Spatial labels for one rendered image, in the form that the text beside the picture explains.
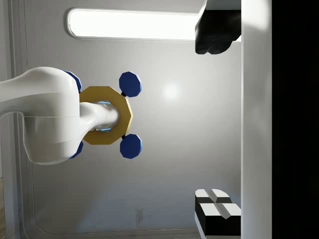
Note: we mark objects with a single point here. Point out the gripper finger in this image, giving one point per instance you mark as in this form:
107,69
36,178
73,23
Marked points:
216,30
219,216

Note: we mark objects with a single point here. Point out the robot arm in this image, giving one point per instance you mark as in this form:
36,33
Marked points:
47,112

